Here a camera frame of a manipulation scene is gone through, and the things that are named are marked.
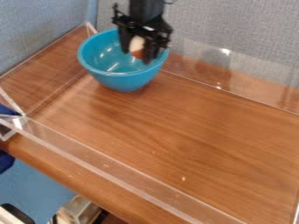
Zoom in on clear acrylic tray walls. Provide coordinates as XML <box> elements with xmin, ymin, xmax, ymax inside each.
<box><xmin>0</xmin><ymin>24</ymin><xmax>299</xmax><ymax>224</ymax></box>

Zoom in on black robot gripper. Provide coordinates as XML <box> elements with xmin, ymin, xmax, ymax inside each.
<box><xmin>113</xmin><ymin>0</ymin><xmax>174</xmax><ymax>64</ymax></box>

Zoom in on black and white object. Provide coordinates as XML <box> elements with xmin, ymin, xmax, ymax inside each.
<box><xmin>0</xmin><ymin>204</ymin><xmax>35</xmax><ymax>224</ymax></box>

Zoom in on brown and white toy mushroom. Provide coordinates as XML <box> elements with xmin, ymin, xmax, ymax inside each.
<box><xmin>129</xmin><ymin>36</ymin><xmax>146</xmax><ymax>59</ymax></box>

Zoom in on dark blue cloth object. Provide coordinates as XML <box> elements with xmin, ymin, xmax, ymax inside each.
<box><xmin>0</xmin><ymin>103</ymin><xmax>21</xmax><ymax>174</ymax></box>

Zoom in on blue plastic bowl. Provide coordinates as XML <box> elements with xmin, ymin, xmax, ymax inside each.
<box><xmin>78</xmin><ymin>28</ymin><xmax>170</xmax><ymax>92</ymax></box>

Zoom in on grey metal frame part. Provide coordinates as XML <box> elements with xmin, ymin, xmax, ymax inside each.
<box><xmin>49</xmin><ymin>195</ymin><xmax>102</xmax><ymax>224</ymax></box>

